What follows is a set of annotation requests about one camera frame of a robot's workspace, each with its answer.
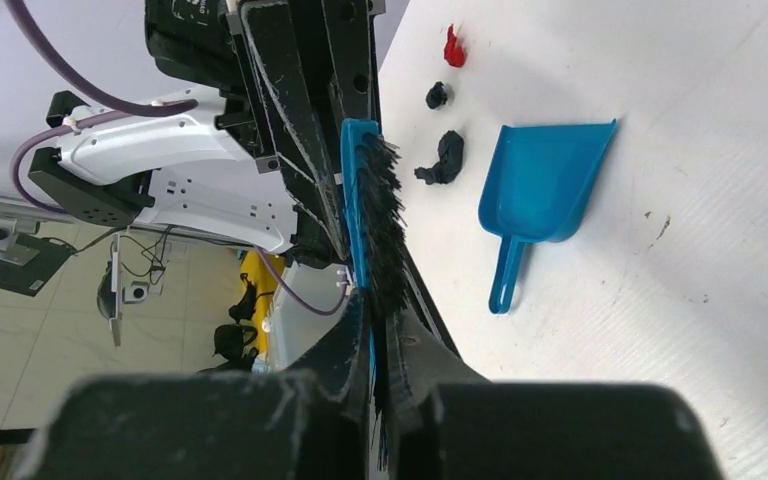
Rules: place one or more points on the small black paper scrap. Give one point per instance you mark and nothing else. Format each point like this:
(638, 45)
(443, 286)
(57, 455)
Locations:
(439, 95)

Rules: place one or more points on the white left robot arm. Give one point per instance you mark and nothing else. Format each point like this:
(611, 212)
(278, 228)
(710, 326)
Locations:
(248, 154)

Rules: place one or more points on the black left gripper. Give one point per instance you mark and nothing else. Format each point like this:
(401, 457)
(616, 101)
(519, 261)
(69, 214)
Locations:
(294, 69)

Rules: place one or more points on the blue hand brush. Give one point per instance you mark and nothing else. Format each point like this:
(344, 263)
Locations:
(377, 240)

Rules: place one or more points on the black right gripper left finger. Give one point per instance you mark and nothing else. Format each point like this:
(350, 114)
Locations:
(308, 421)

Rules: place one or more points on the blue plastic dustpan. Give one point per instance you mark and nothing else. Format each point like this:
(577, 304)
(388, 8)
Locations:
(538, 185)

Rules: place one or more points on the red paper scrap left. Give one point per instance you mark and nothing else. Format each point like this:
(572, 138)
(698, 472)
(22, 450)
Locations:
(453, 52)

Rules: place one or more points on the large black paper scrap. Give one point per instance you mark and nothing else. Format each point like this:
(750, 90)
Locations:
(450, 161)

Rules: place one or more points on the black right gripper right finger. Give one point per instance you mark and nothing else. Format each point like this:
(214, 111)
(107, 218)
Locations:
(446, 421)

